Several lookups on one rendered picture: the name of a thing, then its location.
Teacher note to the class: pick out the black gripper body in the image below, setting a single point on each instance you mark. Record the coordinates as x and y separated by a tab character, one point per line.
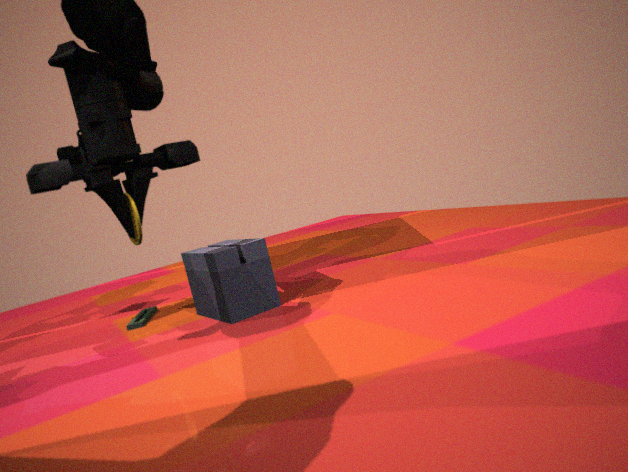
108	136

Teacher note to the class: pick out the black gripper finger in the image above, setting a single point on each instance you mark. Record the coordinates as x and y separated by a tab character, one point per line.
137	188
112	194

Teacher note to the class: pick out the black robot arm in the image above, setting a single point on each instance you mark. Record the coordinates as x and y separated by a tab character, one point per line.
121	71

